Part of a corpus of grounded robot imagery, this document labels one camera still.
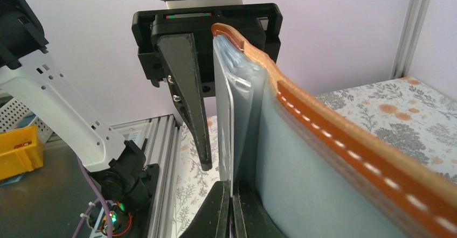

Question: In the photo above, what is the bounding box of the floral patterned table mat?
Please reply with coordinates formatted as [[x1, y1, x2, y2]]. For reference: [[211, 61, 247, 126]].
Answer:
[[169, 77, 456, 237]]

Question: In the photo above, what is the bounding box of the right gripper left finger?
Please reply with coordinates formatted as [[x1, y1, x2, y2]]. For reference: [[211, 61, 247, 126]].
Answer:
[[180, 181, 231, 238]]

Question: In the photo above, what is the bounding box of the white perforated basket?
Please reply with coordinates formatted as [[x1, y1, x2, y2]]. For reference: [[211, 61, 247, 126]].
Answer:
[[1, 99, 53, 143]]

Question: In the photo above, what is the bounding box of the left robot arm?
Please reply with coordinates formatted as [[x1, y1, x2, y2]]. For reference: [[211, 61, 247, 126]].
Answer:
[[1, 0, 283, 237]]

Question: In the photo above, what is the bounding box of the brown leather card holder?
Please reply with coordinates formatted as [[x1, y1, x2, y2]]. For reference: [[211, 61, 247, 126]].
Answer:
[[211, 23, 456, 237]]

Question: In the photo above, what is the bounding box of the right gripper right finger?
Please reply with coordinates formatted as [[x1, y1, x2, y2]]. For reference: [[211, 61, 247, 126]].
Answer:
[[232, 183, 284, 238]]

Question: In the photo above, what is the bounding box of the yellow plastic bin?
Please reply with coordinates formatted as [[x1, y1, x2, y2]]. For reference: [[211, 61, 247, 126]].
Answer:
[[1, 125, 44, 180]]

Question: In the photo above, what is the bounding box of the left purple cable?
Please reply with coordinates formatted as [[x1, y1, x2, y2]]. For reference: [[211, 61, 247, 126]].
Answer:
[[71, 156, 115, 238]]

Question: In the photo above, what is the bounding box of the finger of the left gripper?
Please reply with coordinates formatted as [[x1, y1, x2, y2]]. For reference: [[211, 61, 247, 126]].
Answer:
[[157, 33, 212, 171]]

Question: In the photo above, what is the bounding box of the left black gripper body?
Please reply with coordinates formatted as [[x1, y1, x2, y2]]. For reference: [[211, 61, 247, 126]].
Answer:
[[131, 3, 283, 97]]

